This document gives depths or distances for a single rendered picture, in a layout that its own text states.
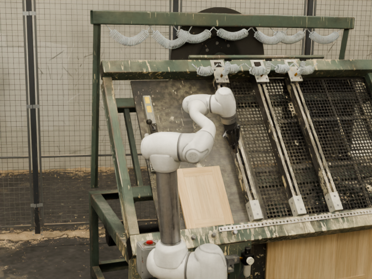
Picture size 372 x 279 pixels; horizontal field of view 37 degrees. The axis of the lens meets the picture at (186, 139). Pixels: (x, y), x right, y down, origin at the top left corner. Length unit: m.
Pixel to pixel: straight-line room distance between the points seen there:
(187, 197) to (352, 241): 1.36
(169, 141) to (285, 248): 1.66
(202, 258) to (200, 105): 0.82
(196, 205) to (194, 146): 1.05
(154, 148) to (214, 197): 1.07
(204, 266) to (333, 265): 1.69
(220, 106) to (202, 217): 0.79
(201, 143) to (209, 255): 0.55
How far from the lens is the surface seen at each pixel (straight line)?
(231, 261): 3.31
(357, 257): 4.27
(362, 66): 4.54
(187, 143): 2.45
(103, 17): 4.00
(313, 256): 4.04
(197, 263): 2.67
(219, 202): 3.48
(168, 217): 2.62
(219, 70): 3.90
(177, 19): 4.15
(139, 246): 3.03
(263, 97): 3.94
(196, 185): 3.48
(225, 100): 2.93
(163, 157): 2.49
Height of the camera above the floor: 2.07
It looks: 11 degrees down
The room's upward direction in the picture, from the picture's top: 1 degrees clockwise
